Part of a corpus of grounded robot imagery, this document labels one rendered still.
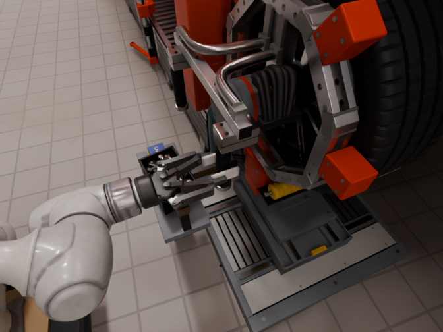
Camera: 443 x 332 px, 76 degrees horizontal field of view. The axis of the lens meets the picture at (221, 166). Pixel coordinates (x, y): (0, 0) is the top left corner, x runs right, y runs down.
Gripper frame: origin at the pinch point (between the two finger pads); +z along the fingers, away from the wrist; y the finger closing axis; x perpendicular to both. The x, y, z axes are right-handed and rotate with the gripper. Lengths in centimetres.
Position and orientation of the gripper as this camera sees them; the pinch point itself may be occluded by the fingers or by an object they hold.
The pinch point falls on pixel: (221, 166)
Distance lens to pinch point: 67.9
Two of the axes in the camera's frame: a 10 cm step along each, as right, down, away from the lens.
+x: 0.0, -6.2, -7.8
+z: 9.2, -3.1, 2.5
